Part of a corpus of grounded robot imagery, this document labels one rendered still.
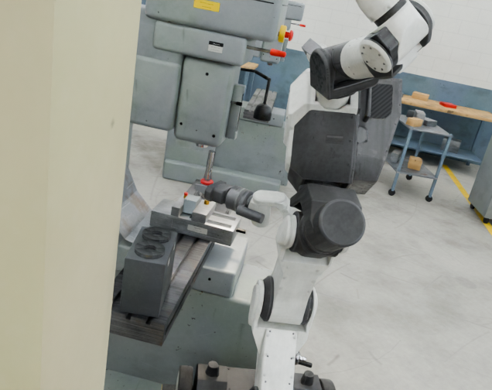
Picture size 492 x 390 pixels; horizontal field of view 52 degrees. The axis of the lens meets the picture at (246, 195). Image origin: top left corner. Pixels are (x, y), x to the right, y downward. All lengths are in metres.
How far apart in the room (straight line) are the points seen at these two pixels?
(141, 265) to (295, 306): 0.48
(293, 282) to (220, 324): 0.73
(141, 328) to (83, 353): 1.38
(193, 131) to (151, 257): 0.61
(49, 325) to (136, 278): 1.35
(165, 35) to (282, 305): 1.01
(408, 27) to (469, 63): 7.71
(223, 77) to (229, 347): 1.12
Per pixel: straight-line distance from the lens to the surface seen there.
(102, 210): 0.18
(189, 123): 1.91
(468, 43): 8.65
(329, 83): 1.23
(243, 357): 2.24
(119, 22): 0.17
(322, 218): 1.16
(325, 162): 1.31
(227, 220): 2.08
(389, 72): 1.01
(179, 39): 1.86
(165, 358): 2.34
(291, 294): 1.54
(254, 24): 1.79
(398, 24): 0.98
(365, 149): 1.34
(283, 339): 1.65
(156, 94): 1.90
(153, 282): 1.51
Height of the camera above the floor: 1.87
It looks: 21 degrees down
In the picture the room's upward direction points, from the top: 11 degrees clockwise
